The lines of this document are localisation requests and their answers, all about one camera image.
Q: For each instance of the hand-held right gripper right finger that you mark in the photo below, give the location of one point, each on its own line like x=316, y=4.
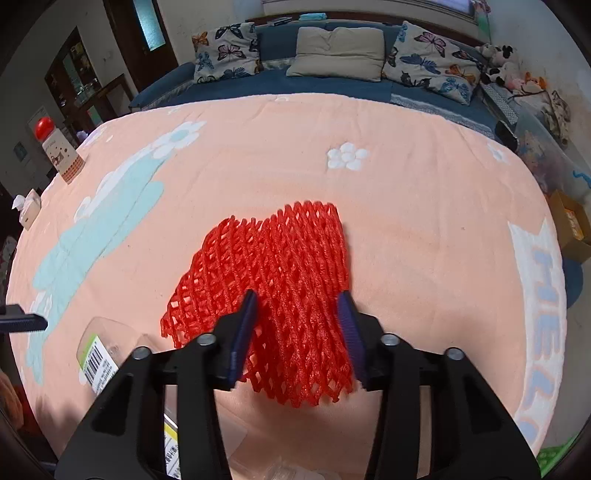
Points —
x=353, y=341

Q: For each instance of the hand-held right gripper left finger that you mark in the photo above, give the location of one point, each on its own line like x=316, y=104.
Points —
x=242, y=341

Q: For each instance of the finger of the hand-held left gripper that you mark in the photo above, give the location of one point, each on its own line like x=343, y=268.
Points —
x=23, y=322

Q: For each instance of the red foam net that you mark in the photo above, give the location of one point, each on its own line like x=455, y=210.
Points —
x=295, y=267

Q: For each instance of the green plastic basket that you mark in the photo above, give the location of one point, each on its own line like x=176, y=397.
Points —
x=554, y=459

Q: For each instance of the yellow green carton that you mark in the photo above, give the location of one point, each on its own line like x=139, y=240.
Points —
x=99, y=364

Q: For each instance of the tissue box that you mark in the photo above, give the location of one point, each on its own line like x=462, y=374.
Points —
x=30, y=207

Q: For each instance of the pink printed blanket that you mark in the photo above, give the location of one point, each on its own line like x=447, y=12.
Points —
x=415, y=207

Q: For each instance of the red capped bottle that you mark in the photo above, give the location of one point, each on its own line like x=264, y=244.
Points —
x=60, y=157

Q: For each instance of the cardboard box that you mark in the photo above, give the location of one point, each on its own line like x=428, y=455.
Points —
x=572, y=221

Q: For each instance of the blue sofa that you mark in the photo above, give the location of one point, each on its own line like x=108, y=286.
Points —
x=231, y=87

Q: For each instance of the black device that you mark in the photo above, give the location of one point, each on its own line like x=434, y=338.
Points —
x=506, y=136

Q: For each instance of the dark wooden cabinet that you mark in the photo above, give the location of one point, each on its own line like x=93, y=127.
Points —
x=74, y=69

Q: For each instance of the clear storage bin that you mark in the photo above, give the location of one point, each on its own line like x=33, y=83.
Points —
x=545, y=161

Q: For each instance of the beige pillow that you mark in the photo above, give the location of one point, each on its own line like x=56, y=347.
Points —
x=337, y=53

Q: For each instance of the small butterfly pillow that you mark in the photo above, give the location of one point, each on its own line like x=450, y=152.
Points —
x=226, y=50

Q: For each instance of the large butterfly pillow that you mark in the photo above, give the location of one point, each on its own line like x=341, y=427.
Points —
x=434, y=60

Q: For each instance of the dark wooden door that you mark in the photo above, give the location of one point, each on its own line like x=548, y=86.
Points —
x=124, y=46

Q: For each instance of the pink plush toy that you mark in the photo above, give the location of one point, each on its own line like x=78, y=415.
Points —
x=526, y=84

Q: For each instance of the black and white plush toy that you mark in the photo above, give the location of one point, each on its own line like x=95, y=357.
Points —
x=496, y=62

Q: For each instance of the stack of books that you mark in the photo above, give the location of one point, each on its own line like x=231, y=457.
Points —
x=279, y=21

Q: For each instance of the teal cloth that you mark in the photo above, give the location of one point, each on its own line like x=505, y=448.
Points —
x=313, y=16

